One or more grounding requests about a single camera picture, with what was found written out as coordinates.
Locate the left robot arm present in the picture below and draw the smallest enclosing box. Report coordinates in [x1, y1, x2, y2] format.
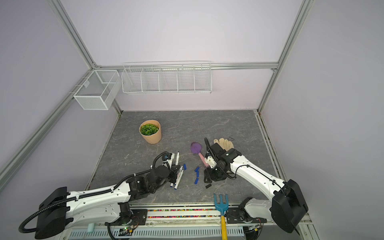
[19, 165, 183, 240]

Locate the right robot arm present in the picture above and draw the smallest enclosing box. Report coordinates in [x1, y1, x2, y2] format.
[206, 147, 309, 233]

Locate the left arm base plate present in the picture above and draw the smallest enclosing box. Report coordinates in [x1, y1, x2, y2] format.
[109, 209, 148, 226]

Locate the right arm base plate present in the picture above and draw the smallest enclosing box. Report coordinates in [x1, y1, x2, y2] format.
[224, 207, 267, 224]

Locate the white wire mesh box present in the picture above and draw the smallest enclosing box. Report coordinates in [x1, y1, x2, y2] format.
[74, 70, 122, 111]

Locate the white wire shelf basket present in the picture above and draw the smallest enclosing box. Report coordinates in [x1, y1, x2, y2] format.
[122, 61, 213, 94]

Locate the purple trowel pink handle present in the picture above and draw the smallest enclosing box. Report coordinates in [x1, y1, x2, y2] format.
[190, 142, 209, 168]

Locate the beige pot with green plant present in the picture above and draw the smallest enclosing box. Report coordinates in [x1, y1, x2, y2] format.
[139, 120, 162, 145]

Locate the beige work glove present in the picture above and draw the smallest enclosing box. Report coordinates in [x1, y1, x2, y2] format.
[214, 138, 234, 151]

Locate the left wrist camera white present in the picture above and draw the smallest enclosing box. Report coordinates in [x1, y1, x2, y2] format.
[162, 152, 175, 168]

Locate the white marker pen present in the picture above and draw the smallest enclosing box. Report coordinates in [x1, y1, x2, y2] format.
[175, 152, 180, 165]
[174, 169, 184, 190]
[170, 165, 184, 188]

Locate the teal rake yellow handle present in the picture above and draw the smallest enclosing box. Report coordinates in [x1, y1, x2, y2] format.
[214, 194, 229, 240]

